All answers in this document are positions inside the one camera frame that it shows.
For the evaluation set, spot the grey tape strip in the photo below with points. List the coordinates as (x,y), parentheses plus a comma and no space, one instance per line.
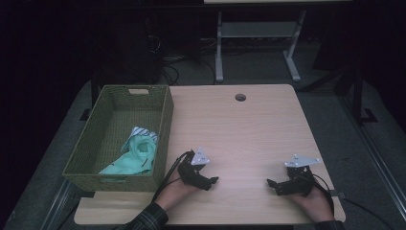
(337,194)

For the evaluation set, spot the mint green baby garment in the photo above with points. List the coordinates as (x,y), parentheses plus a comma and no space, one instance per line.
(140,159)

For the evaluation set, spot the person's right hand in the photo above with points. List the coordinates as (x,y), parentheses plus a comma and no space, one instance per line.
(316,206)

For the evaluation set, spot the white metal table frame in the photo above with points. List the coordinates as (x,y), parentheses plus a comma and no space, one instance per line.
(258,29)

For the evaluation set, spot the person's left hand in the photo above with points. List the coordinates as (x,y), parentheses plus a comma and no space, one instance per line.
(174,193)

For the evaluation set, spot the aluminium floor rail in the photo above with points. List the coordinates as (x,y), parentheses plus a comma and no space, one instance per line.
(379,159)
(57,204)

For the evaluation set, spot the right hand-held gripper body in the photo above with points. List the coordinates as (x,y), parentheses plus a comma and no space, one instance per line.
(300,183)

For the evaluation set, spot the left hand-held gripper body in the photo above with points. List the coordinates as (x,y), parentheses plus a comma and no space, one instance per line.
(191,174)

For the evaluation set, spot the green woven basket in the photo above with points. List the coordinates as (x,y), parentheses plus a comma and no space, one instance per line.
(121,124)

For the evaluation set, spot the black metal stand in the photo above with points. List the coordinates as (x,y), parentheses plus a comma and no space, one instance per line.
(357,92)

